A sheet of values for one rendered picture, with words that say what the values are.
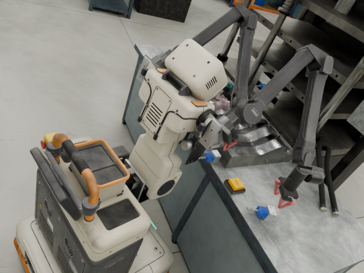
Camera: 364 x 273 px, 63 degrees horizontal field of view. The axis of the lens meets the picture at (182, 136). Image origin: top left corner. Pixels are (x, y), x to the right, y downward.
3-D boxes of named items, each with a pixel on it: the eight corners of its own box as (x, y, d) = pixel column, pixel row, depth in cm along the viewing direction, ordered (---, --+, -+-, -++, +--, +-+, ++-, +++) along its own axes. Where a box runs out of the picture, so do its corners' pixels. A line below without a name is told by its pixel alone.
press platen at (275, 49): (320, 119, 198) (324, 113, 195) (235, 40, 267) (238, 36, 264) (379, 119, 235) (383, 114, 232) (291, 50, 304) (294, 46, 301)
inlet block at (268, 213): (245, 215, 136) (250, 208, 133) (243, 207, 140) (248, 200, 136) (270, 222, 138) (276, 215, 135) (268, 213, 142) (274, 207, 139)
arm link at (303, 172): (295, 161, 121) (300, 171, 117) (309, 164, 123) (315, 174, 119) (286, 173, 125) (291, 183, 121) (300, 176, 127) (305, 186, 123)
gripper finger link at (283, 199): (283, 201, 134) (294, 187, 128) (287, 214, 128) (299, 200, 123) (270, 197, 133) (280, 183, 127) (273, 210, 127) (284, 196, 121)
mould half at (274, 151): (225, 168, 157) (235, 150, 149) (202, 135, 173) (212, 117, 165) (289, 161, 182) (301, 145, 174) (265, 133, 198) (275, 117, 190)
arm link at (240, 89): (239, 21, 147) (248, 12, 136) (249, 24, 148) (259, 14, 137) (228, 108, 145) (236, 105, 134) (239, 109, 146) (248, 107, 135)
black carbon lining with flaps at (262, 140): (233, 150, 159) (241, 137, 154) (219, 130, 170) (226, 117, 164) (279, 147, 177) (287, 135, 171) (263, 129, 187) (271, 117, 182)
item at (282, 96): (271, 109, 232) (283, 91, 222) (252, 90, 249) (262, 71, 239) (312, 110, 257) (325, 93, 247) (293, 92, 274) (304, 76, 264)
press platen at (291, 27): (344, 87, 183) (350, 80, 180) (248, 13, 252) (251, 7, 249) (403, 92, 220) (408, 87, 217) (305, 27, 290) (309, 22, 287)
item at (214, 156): (196, 165, 151) (200, 157, 148) (192, 158, 154) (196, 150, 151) (217, 163, 158) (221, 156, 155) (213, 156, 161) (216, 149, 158)
